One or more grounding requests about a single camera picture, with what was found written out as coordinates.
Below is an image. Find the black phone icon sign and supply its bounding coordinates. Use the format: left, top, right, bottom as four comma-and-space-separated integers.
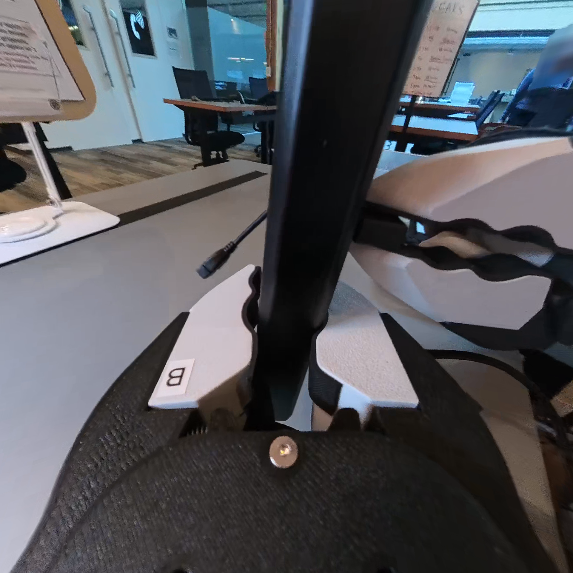
118, 0, 158, 59

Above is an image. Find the white door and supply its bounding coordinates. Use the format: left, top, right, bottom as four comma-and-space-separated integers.
81, 0, 148, 144

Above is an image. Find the wooden pillar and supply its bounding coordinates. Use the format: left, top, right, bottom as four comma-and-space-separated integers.
266, 0, 279, 93

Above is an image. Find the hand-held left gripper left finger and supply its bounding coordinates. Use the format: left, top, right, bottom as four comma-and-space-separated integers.
148, 264, 262, 410

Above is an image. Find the handwritten whiteboard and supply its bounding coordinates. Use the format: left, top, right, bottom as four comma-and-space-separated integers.
394, 0, 480, 153

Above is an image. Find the black office chair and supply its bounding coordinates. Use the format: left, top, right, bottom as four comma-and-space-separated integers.
172, 66, 245, 158

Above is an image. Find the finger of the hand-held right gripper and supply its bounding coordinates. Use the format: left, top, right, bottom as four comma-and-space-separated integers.
349, 236, 561, 324
366, 136, 573, 253

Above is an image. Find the black usb hub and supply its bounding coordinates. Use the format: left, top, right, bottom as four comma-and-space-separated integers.
245, 0, 437, 432

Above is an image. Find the black usb cable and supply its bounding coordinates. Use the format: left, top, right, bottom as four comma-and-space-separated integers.
197, 210, 415, 279

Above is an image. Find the white board stand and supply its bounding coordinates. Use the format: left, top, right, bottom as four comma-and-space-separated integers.
0, 121, 121, 266

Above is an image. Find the wooden desk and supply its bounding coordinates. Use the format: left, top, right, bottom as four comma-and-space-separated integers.
389, 101, 482, 155
163, 95, 278, 169

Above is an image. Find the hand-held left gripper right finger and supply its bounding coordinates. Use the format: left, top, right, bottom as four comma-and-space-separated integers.
308, 281, 420, 429

